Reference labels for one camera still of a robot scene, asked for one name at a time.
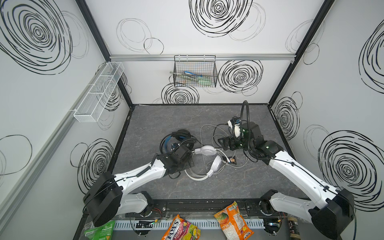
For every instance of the black corner frame post left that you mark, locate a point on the black corner frame post left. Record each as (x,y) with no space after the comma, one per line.
(87,15)

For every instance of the black wire wall basket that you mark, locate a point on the black wire wall basket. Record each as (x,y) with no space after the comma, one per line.
(206,68)

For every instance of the black corner frame post right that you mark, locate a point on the black corner frame post right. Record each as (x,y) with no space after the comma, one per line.
(318,20)

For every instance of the dark can at base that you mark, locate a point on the dark can at base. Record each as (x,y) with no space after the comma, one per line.
(294,228)

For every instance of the aluminium wall rail left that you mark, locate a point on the aluminium wall rail left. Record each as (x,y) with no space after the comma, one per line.
(17,195)

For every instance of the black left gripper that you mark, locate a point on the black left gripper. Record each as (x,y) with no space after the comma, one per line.
(186,154)

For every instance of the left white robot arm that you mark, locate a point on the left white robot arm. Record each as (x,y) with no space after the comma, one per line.
(113,195)

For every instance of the black blue gaming headset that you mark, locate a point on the black blue gaming headset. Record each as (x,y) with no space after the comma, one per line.
(183,137)

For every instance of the aluminium wall rail back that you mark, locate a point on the aluminium wall rail back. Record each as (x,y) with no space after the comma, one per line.
(202,57)

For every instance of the orange snack bag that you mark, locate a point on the orange snack bag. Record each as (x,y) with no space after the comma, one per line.
(233,224)

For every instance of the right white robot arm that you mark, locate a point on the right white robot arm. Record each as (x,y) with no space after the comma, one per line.
(330,210)

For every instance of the green items in basket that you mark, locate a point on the green items in basket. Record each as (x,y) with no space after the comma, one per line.
(191,78)

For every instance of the green snack bag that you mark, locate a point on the green snack bag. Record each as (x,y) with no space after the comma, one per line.
(104,232)

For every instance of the aluminium wall rail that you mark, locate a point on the aluminium wall rail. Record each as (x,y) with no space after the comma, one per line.
(17,195)
(202,57)

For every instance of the black corner frame post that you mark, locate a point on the black corner frame post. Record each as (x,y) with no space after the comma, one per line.
(87,15)
(318,20)

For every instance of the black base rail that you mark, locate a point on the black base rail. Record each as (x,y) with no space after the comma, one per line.
(248,207)

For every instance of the Fox's candy bag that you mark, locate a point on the Fox's candy bag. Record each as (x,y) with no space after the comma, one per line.
(181,229)

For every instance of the clear plastic wall shelf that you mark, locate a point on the clear plastic wall shelf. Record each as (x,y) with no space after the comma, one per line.
(97,97)

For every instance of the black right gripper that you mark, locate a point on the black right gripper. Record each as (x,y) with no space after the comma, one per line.
(229,141)

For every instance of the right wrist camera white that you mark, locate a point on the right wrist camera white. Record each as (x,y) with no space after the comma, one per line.
(234,125)

